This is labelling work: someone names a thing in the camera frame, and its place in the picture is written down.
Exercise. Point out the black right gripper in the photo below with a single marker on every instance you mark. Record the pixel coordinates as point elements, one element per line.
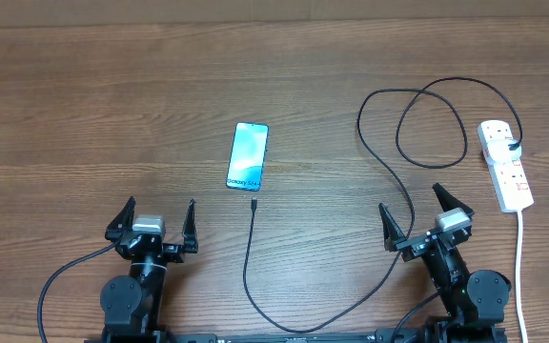
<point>414,245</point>

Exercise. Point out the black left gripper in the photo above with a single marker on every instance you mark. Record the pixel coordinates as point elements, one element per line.
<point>173,252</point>

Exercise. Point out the blue screen Galaxy smartphone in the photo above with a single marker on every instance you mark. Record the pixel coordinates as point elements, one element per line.
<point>246,165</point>

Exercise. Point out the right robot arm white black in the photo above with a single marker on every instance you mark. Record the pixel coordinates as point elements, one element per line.
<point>474,301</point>

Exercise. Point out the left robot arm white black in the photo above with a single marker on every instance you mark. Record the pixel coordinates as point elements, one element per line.
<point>131,302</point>

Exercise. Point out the white charger plug adapter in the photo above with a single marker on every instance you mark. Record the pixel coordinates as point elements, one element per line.
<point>500,151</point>

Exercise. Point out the white power strip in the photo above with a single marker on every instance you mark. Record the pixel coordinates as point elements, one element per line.
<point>509,179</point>

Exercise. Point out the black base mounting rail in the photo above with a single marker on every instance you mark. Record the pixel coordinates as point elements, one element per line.
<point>279,338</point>

